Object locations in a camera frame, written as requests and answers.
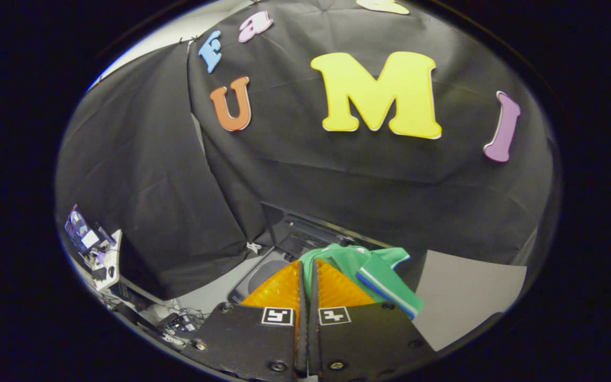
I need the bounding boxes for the green shirt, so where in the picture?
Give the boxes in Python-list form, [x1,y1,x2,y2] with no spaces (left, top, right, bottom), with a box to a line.
[299,242,426,320]

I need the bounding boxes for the cluttered white desk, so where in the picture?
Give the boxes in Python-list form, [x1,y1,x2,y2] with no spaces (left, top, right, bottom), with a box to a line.
[64,204,124,293]

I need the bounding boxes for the black cables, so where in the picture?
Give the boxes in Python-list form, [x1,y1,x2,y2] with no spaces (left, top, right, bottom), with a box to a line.
[149,300,211,332]

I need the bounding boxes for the beige cabinet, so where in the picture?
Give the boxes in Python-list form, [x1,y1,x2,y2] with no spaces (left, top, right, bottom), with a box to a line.
[412,249,529,352]

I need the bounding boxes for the black backdrop cloth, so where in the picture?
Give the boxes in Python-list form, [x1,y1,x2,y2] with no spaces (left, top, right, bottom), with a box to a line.
[55,0,562,300]

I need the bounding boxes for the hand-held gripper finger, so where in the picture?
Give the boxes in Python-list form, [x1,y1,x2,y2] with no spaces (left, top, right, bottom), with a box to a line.
[308,258,437,380]
[181,259,309,380]

